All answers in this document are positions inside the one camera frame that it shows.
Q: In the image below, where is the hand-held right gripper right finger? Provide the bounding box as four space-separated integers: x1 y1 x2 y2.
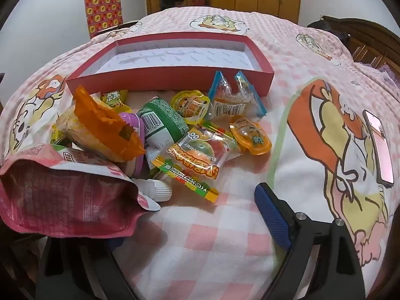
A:
254 182 366 300

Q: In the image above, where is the red yellow wall poster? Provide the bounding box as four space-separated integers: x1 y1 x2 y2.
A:
84 0 122 40

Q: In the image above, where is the wooden headboard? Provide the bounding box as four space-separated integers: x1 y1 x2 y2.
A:
322 15 400 72

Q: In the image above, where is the orange corn snack packet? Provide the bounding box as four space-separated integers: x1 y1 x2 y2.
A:
56 84 147 163

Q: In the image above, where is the dark cloth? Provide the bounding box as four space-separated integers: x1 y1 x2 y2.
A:
308 19 352 43

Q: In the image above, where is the green barcode snack packet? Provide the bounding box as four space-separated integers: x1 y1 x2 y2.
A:
137 98 190 176

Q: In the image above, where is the purple lace pillow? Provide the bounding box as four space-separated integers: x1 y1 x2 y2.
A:
379 64 400 88

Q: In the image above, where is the yellow candy packet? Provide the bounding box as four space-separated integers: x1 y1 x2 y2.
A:
100 89 129 105

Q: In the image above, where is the burger gummy packet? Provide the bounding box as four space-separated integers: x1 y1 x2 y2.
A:
151 124 243 203

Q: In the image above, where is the smartphone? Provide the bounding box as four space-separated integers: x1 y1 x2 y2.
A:
362 109 395 189

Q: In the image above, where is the white ridged bottle cap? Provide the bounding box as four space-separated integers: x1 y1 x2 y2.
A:
131 178 173 202

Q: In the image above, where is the orange jelly cup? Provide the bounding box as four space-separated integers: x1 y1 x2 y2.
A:
171 89 211 125
229 115 272 156

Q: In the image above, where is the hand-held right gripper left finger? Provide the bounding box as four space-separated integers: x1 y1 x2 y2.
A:
34 234 141 300

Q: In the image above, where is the pink checkered printed bedsheet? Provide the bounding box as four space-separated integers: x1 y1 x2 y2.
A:
0 6 400 300

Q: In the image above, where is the purple snack packet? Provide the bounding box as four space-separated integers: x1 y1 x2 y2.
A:
119 111 151 179

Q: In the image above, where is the wooden bedside table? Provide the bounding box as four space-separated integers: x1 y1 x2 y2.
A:
94 21 141 36

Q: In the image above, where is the red cardboard box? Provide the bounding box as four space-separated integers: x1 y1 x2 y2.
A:
66 32 275 97

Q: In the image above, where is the blue-edged clear candy packet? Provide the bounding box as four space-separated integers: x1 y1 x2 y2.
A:
208 70 268 120

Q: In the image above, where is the pink snack bag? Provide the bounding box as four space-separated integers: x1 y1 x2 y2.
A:
0 144 161 238

